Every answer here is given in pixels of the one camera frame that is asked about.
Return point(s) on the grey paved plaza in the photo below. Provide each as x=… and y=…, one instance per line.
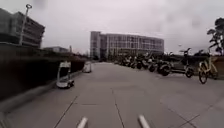
x=110, y=86

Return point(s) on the wide grey building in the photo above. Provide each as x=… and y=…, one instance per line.
x=126, y=45

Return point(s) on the small white robot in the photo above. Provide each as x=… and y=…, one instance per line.
x=64, y=76
x=87, y=67

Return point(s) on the row of parked bicycles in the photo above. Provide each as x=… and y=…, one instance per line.
x=165, y=67

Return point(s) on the low building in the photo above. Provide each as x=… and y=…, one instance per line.
x=56, y=49

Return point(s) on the robot's own part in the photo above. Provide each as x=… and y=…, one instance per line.
x=82, y=122
x=144, y=121

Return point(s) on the dark hedge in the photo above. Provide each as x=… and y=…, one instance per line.
x=26, y=71

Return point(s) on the grey building with balconies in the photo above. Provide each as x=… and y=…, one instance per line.
x=32, y=31

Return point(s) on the lamp pole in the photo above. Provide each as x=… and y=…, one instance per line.
x=23, y=28

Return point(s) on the grey kerb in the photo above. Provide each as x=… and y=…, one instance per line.
x=20, y=98

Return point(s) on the tree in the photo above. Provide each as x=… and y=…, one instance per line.
x=219, y=35

